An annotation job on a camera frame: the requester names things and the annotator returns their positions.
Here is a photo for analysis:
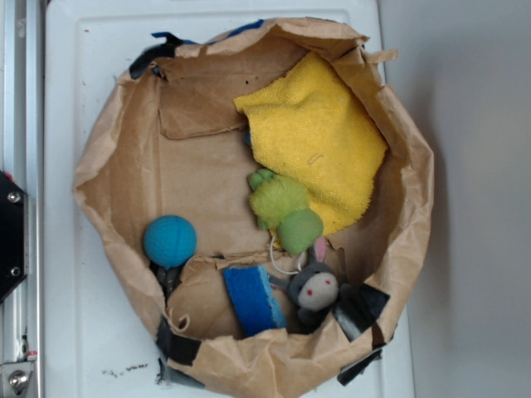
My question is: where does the brown paper bag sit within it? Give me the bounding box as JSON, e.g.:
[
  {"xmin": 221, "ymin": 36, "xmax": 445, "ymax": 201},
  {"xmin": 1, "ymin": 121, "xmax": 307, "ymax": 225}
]
[{"xmin": 73, "ymin": 17, "xmax": 434, "ymax": 397}]

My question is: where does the aluminum frame rail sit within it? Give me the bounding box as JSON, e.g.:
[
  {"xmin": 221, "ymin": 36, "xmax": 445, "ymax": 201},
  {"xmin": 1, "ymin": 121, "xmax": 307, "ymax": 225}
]
[{"xmin": 1, "ymin": 1, "xmax": 47, "ymax": 397}]

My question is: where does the yellow terry cloth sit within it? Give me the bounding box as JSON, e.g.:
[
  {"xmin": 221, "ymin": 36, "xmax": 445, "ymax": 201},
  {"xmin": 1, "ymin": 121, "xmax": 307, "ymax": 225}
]
[{"xmin": 233, "ymin": 52, "xmax": 387, "ymax": 235}]

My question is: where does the blue rubber ball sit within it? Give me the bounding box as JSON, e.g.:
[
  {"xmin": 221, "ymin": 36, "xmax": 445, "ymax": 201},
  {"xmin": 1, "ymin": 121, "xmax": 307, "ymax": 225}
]
[{"xmin": 143, "ymin": 216, "xmax": 197, "ymax": 269}]

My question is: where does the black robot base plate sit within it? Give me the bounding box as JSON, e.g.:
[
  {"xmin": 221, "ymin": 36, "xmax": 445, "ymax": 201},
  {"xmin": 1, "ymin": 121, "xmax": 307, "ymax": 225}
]
[{"xmin": 0, "ymin": 171, "xmax": 28, "ymax": 303}]

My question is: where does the green plush toy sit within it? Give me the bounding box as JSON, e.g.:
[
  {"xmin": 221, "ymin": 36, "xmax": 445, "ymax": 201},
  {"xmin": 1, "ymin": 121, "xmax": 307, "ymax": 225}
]
[{"xmin": 247, "ymin": 168, "xmax": 324, "ymax": 255}]

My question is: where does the gray plush rabbit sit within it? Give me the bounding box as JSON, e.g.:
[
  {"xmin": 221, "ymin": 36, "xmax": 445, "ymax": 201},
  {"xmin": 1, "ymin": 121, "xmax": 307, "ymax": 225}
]
[{"xmin": 269, "ymin": 237, "xmax": 340, "ymax": 332}]

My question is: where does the blue sponge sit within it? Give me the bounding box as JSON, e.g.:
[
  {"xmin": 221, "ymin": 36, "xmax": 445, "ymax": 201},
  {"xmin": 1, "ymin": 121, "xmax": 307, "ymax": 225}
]
[{"xmin": 222, "ymin": 265, "xmax": 287, "ymax": 337}]

